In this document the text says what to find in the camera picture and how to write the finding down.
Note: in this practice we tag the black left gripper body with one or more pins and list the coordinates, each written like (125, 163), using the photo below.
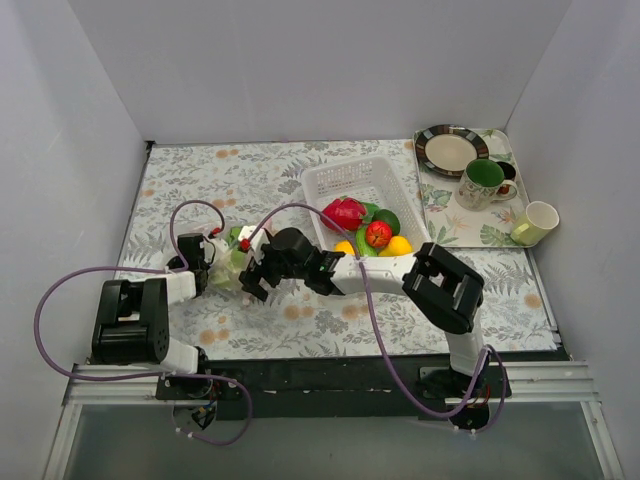
(203, 275)

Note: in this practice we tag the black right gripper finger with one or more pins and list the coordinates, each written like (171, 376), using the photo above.
(251, 277)
(264, 287)

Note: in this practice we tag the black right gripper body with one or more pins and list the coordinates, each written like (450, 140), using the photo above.
(258, 273)

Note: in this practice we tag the yellow fake lemon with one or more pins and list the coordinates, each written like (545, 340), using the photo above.
(344, 247)

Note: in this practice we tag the red fake dragon fruit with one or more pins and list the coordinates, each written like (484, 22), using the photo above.
(347, 213)

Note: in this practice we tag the green fake bitter gourd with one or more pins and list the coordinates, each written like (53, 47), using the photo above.
(363, 247)

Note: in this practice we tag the small red fake fruit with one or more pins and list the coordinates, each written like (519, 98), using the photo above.
(378, 234)

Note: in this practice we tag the green fake avocado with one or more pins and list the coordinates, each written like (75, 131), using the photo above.
(376, 213)

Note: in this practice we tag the clear zip top bag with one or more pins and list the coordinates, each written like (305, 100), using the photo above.
(239, 296)

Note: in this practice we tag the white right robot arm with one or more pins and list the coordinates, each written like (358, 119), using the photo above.
(443, 288)

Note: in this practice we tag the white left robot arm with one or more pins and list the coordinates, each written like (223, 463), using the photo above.
(132, 321)

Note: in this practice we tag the white fake cauliflower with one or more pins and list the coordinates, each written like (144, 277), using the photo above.
(224, 272)

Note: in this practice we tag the floral patterned table mat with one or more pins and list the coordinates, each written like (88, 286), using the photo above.
(186, 187)

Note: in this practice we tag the white plastic mesh basket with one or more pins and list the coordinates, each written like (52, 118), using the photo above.
(373, 181)

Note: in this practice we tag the floral leaf pattern tray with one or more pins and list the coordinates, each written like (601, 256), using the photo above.
(450, 225)

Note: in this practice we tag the striped rim ceramic plate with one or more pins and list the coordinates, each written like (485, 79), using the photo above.
(448, 149)

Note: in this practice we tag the floral mug green inside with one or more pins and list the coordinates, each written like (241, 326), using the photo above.
(482, 184)

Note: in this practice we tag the small dark cup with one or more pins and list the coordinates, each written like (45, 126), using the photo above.
(509, 171)

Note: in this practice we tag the pale green cup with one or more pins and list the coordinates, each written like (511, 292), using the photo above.
(538, 220)

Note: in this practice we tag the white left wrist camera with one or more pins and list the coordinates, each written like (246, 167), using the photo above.
(214, 248)

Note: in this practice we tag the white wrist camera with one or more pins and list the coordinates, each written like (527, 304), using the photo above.
(251, 240)
(214, 248)

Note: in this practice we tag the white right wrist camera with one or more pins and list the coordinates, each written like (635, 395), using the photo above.
(251, 240)

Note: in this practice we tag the aluminium frame rail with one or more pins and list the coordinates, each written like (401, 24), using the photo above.
(554, 381)

